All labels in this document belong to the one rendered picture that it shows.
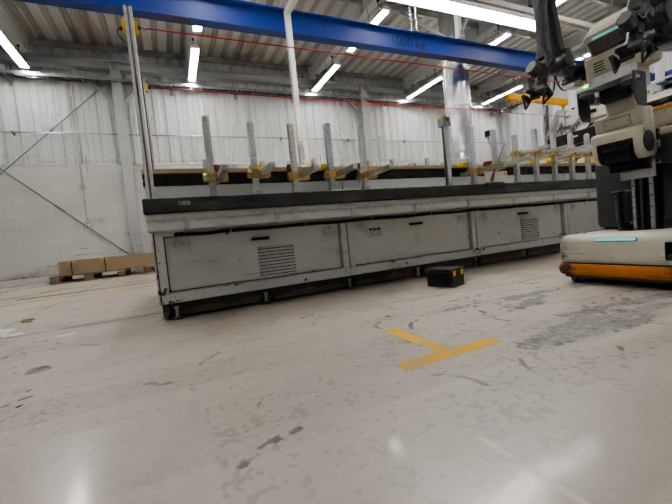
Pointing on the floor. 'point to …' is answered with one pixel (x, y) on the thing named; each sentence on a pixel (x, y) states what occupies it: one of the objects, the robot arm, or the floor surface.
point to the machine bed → (346, 240)
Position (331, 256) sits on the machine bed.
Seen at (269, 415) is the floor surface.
